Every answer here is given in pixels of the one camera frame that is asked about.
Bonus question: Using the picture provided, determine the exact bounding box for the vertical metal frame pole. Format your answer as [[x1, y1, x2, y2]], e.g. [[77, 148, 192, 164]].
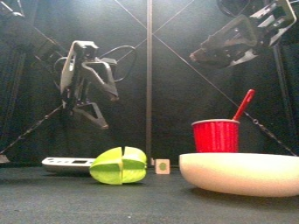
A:
[[144, 0, 155, 168]]

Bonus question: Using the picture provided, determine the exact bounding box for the green toy starfruit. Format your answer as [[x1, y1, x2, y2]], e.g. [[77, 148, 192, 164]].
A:
[[88, 145, 148, 186]]

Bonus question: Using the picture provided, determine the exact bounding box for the dark frame post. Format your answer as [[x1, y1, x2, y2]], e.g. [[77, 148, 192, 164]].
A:
[[272, 43, 294, 152]]

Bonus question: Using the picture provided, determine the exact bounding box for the red utensil handle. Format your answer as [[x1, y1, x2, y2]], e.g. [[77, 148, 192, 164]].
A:
[[232, 88, 258, 122]]

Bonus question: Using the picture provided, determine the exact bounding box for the diagonal brace wire with turnbuckle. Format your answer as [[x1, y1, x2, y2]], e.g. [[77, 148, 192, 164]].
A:
[[113, 0, 298, 157]]

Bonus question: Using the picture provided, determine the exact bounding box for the wooden block with green dot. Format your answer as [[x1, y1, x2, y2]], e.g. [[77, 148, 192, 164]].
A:
[[154, 158, 172, 175]]

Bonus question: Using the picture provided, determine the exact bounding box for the red plastic cup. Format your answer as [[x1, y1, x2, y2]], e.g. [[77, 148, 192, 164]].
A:
[[191, 118, 240, 154]]

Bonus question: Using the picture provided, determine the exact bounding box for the white bowl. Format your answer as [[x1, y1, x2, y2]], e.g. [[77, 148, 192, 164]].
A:
[[178, 152, 299, 198]]

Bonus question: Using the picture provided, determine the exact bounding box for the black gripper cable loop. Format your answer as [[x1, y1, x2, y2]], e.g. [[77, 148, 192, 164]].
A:
[[97, 45, 138, 83]]

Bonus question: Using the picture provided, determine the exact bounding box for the silver digital scale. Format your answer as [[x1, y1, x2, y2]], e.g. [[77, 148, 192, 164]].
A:
[[41, 157, 97, 175]]

